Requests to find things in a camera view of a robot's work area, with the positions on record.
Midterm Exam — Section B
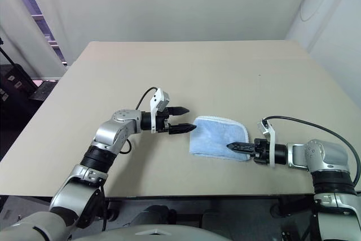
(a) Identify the black caster wheel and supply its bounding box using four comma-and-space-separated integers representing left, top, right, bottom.
270, 203, 290, 220
107, 205, 120, 222

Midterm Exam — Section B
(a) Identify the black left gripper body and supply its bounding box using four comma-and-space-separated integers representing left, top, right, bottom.
155, 108, 173, 134

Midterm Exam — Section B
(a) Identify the grey robot torso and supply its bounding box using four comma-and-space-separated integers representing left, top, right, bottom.
0, 211, 226, 241

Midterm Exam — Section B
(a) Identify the black stand pole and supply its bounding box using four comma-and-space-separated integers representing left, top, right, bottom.
0, 36, 18, 69

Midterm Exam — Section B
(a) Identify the dark rounded shape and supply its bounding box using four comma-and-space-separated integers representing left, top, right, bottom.
131, 204, 177, 227

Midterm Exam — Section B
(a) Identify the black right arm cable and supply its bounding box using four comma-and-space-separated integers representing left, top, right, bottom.
261, 116, 361, 189

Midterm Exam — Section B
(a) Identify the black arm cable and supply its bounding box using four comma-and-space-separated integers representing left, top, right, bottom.
261, 116, 361, 189
120, 87, 157, 155

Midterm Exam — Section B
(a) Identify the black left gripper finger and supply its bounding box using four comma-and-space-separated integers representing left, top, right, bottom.
168, 123, 197, 135
168, 106, 190, 117

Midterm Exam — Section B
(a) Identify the window blind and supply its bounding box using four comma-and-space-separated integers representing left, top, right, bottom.
8, 0, 69, 67

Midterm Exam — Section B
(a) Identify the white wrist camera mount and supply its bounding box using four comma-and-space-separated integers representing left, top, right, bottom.
256, 121, 276, 168
149, 87, 171, 135

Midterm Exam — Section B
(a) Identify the white curtain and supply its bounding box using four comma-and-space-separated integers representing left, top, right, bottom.
0, 0, 68, 80

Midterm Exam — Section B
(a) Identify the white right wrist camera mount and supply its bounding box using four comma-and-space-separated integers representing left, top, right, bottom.
256, 121, 276, 168

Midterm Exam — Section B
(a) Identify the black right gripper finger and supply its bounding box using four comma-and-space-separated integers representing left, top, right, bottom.
226, 142, 256, 155

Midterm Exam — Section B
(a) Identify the blue towel with white trim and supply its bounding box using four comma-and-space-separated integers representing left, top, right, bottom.
188, 115, 250, 162

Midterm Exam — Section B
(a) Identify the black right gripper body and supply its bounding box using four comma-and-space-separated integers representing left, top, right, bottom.
252, 138, 271, 165

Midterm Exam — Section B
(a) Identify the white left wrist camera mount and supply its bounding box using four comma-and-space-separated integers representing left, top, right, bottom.
149, 87, 171, 135

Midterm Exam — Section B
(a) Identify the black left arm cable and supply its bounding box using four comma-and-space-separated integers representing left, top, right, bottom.
120, 87, 157, 155

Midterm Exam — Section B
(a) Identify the black flat pedal board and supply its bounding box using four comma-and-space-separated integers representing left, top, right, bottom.
28, 81, 59, 102

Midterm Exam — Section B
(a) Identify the black table frame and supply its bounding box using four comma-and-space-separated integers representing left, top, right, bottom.
105, 194, 316, 219

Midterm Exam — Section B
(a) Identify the black equipment case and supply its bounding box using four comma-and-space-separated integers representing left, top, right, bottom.
0, 64, 37, 112

